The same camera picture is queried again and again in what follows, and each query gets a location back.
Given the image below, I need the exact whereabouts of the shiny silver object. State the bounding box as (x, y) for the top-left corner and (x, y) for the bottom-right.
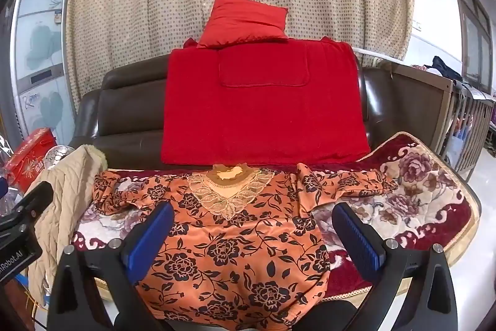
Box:
(44, 145), (75, 171)

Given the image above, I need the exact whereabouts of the brown leather sofa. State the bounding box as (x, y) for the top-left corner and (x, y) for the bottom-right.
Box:
(70, 54), (392, 161)

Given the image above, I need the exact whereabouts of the red blanket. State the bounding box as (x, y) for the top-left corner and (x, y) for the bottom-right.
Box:
(161, 36), (372, 166)

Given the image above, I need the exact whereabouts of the beige quilted jacket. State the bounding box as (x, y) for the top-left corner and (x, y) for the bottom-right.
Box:
(25, 145), (109, 306)

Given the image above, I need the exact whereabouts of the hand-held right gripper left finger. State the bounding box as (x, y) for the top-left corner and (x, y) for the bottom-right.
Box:
(46, 201), (175, 331)

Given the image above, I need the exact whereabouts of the brown framed window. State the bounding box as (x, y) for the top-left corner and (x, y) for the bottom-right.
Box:
(445, 0), (494, 95)

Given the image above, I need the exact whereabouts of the beige dotted curtain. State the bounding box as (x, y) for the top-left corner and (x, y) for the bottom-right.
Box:
(50, 0), (417, 107)

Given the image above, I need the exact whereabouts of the orange floral blouse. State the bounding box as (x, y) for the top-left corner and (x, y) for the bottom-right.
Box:
(92, 162), (398, 326)

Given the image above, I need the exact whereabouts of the red gift box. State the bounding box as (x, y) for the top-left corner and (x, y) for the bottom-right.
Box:
(5, 127), (58, 188)

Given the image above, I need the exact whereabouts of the dark clothes pile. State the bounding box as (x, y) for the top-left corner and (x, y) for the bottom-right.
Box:
(422, 56), (463, 81)

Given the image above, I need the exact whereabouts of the floral plush blanket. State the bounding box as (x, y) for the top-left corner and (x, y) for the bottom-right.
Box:
(72, 132), (481, 297)

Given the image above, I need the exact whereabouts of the wooden crib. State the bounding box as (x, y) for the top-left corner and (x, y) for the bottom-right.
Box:
(389, 61), (496, 182)

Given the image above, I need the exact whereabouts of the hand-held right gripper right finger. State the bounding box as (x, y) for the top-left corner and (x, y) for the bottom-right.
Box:
(331, 202), (460, 331)

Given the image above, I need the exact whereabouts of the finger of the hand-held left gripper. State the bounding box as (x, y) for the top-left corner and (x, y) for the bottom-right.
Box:
(13, 181), (54, 224)

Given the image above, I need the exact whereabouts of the red pillow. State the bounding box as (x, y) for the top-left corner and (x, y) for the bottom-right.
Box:
(196, 0), (290, 49)

